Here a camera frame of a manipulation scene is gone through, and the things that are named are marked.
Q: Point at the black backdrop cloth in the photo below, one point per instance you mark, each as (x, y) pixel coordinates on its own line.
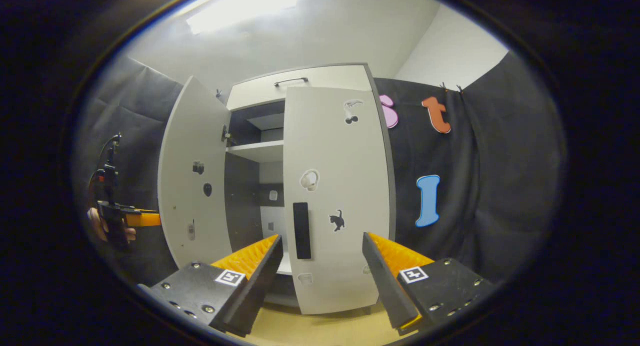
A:
(500, 186)

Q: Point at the ceiling light panel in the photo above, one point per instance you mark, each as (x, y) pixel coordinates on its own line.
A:
(240, 8)

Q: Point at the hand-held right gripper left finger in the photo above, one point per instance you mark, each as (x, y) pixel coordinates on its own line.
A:
(260, 281)

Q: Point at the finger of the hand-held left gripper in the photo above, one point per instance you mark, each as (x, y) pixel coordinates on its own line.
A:
(145, 219)

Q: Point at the white cabinet shelf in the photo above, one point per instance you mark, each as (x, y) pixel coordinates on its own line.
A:
(286, 266)
(260, 150)

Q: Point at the white grey cabinet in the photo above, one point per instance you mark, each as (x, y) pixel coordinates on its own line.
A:
(245, 196)

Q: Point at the white cabinet drawer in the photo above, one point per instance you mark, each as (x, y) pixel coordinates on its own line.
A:
(340, 75)

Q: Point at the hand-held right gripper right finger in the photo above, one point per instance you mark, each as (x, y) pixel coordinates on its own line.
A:
(385, 281)

